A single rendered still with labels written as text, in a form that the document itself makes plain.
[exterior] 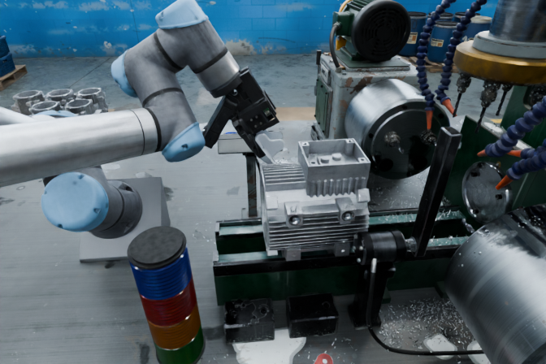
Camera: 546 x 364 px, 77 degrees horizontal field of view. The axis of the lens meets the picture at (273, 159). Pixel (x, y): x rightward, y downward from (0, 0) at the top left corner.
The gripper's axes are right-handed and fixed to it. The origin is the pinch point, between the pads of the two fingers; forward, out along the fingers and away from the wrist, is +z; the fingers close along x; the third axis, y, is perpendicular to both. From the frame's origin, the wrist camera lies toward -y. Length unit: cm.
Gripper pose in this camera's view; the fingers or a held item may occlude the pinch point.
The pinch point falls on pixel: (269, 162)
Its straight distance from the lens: 74.2
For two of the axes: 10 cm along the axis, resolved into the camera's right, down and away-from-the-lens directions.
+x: -0.9, -5.1, 8.5
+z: 5.0, 7.2, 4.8
